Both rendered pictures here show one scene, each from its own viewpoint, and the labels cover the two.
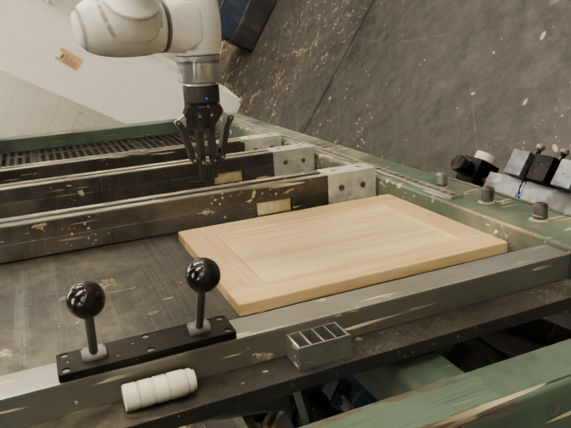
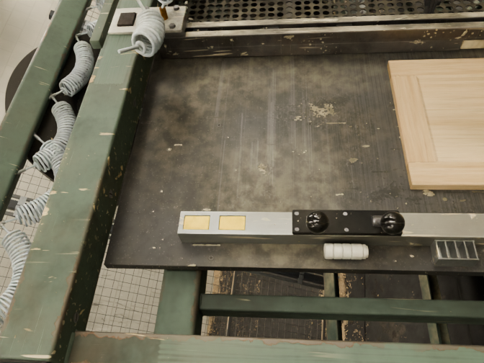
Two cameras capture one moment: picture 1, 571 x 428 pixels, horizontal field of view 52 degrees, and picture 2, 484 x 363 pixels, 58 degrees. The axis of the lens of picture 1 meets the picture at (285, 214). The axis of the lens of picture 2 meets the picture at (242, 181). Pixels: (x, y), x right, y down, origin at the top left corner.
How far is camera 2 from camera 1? 0.46 m
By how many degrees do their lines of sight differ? 46
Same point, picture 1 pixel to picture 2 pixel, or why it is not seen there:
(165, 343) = (356, 227)
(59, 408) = (289, 241)
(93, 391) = (309, 239)
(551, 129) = not seen: outside the picture
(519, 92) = not seen: outside the picture
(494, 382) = not seen: outside the picture
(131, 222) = (354, 42)
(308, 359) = (443, 263)
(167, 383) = (351, 253)
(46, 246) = (290, 50)
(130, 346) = (335, 221)
